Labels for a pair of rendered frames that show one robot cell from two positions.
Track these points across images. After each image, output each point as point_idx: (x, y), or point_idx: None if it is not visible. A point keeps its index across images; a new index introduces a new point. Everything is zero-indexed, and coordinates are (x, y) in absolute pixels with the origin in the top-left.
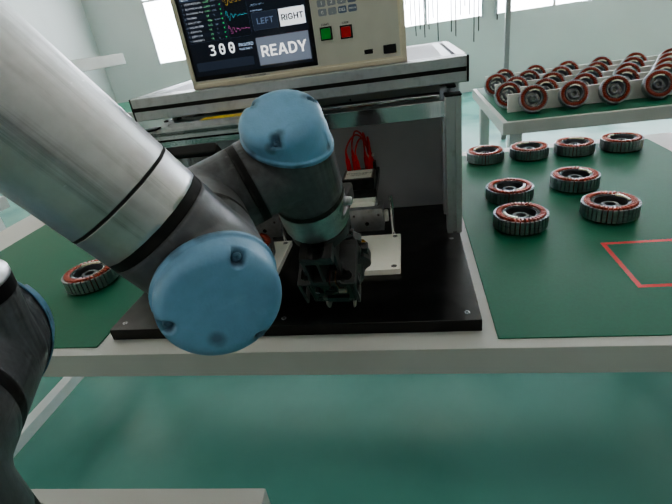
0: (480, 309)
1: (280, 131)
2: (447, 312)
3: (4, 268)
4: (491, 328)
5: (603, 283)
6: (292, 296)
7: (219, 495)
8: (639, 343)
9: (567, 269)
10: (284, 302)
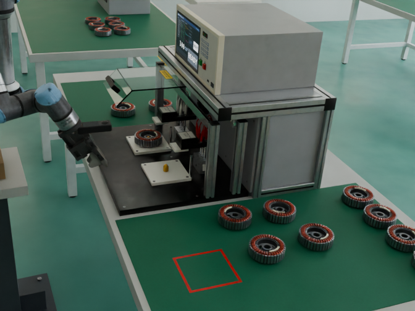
0: (136, 215)
1: (36, 93)
2: (122, 202)
3: (12, 89)
4: (122, 218)
5: (172, 247)
6: (122, 162)
7: (23, 179)
8: (123, 255)
9: (183, 237)
10: (117, 161)
